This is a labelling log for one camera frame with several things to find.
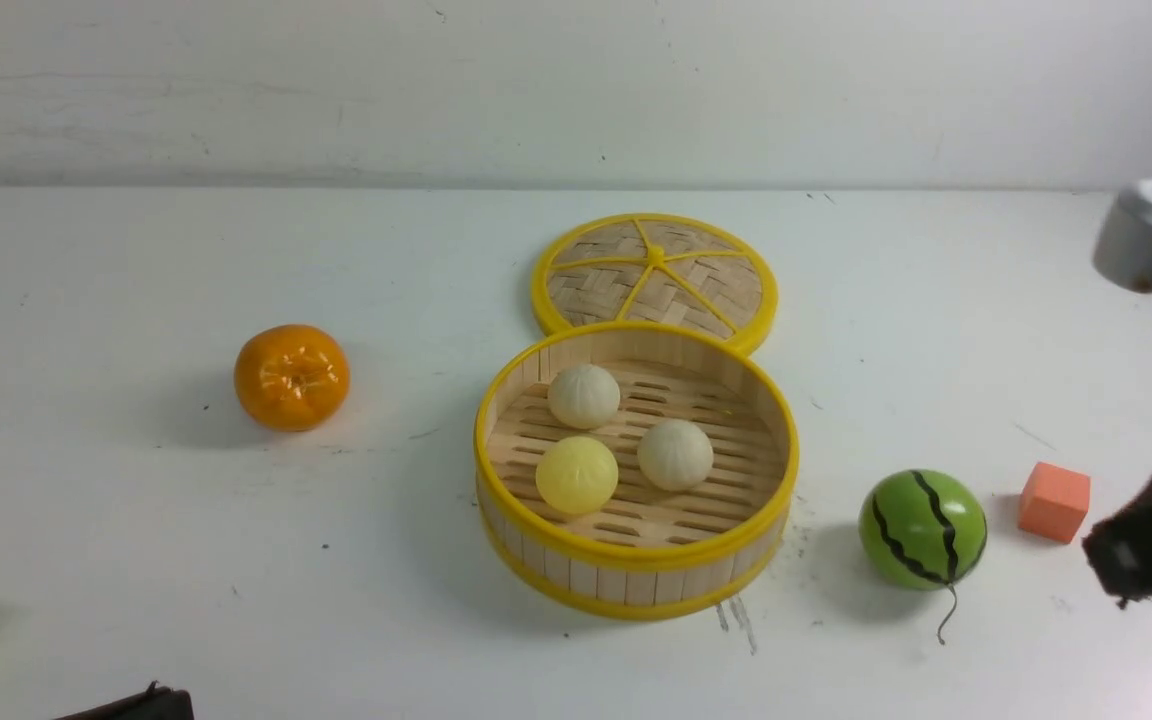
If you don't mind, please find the yellow bun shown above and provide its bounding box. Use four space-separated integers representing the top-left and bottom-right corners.
535 435 620 516

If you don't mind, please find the green toy watermelon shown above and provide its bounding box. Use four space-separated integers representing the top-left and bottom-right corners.
858 468 990 644

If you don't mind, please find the orange foam cube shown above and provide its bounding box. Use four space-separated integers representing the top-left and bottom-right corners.
1016 462 1092 544

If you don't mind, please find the woven bamboo steamer lid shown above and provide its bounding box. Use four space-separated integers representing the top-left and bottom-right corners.
529 213 780 355

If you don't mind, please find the white bun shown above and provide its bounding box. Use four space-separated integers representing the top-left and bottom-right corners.
637 419 717 493
547 363 621 430

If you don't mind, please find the yellow-rimmed bamboo steamer tray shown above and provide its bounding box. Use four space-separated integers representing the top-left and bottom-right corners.
473 323 799 621

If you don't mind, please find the orange plastic tangerine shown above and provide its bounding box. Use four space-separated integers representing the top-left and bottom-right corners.
232 324 351 432

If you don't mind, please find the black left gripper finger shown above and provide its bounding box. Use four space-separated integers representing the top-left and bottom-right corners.
60 682 195 720

